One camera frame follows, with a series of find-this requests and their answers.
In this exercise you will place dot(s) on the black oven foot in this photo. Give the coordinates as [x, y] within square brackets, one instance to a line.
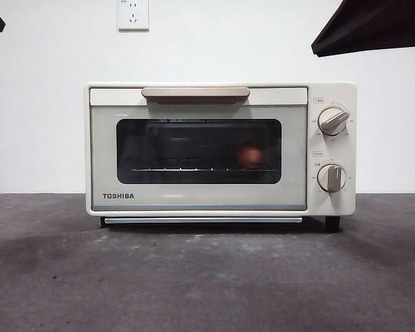
[332, 224]

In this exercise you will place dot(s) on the beige temperature knob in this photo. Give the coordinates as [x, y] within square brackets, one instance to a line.
[332, 121]

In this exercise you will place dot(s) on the grey metal crumb tray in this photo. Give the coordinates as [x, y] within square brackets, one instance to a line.
[193, 220]

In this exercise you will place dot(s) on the brown egg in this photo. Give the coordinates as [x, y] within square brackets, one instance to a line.
[249, 155]

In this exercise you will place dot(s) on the cream Toshiba toaster oven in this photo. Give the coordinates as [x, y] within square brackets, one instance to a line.
[350, 155]

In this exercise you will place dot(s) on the beige timer knob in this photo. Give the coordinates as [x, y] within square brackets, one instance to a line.
[331, 177]

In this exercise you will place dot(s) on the white wall socket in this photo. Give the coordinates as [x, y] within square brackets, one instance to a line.
[133, 15]

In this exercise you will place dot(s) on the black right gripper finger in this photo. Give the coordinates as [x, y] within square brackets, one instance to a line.
[373, 24]

